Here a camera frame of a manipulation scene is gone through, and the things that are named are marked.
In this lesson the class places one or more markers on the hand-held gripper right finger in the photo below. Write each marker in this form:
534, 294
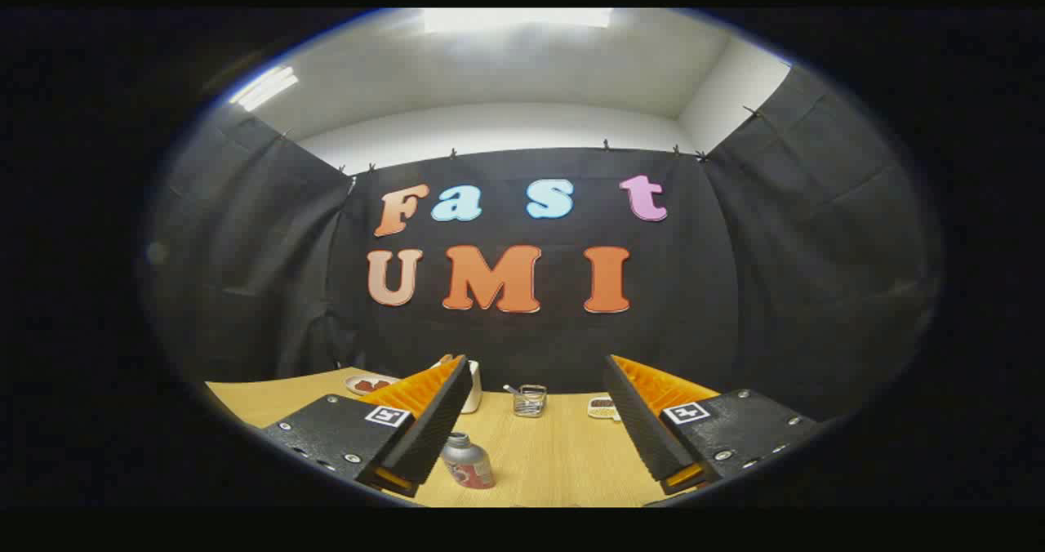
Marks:
641, 429

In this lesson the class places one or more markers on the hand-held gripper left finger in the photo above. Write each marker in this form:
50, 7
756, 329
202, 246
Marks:
437, 429

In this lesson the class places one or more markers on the silver juice bottle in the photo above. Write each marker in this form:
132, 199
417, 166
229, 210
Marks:
467, 458

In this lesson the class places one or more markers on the white dish with dark food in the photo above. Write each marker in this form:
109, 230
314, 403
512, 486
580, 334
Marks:
602, 407

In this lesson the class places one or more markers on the white toaster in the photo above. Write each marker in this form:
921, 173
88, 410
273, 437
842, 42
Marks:
473, 389

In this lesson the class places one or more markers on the white plate with red food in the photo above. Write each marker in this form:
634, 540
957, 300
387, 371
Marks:
363, 385

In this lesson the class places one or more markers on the wooden table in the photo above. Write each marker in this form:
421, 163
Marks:
555, 462

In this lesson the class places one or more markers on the striped ceiling light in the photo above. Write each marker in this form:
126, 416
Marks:
263, 88

